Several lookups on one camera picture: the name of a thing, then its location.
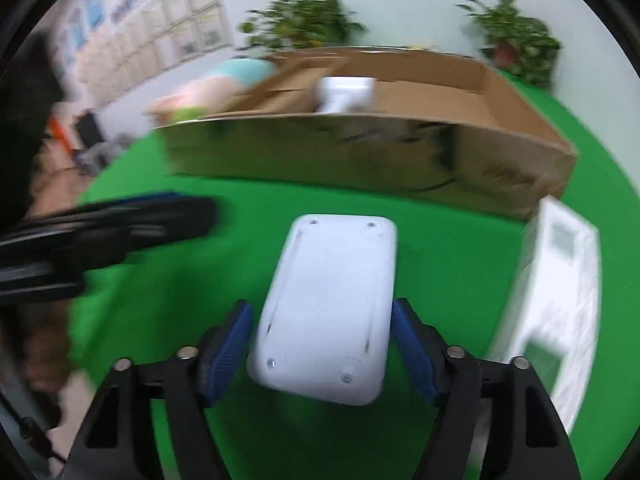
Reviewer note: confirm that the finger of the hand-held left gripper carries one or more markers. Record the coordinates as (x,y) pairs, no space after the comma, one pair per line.
(165,217)

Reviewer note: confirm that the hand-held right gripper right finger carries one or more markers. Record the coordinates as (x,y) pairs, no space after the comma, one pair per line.
(412,350)

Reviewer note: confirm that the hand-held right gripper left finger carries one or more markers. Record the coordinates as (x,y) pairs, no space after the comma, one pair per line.
(230,350)

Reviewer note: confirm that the white plastic device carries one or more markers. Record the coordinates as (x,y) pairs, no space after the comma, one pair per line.
(327,305)

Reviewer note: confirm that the pastel plush toy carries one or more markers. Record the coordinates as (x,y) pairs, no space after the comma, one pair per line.
(220,82)

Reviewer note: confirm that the small brown cardboard box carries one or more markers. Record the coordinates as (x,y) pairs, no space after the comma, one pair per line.
(285,85)

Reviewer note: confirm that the large cardboard box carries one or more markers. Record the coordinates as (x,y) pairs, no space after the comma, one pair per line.
(380,155)

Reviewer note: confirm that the white hair dryer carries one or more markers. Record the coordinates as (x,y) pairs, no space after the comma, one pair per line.
(345,92)

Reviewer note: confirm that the grey plastic stool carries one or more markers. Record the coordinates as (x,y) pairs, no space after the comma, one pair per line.
(87,160)
(110,152)

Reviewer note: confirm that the black cabinet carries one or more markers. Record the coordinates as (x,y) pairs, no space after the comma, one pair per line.
(89,129)

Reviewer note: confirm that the white carton with barcode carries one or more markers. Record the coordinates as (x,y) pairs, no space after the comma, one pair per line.
(555,300)

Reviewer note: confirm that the potted plant in white mug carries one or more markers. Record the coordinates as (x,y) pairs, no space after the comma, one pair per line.
(305,22)

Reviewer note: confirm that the potted plant in brown pot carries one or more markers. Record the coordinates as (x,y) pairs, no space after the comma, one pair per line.
(520,40)

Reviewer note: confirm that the wall of framed certificates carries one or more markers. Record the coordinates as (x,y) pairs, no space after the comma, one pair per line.
(160,30)

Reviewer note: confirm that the row of blue wall posters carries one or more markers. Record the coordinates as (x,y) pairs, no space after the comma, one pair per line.
(90,7)

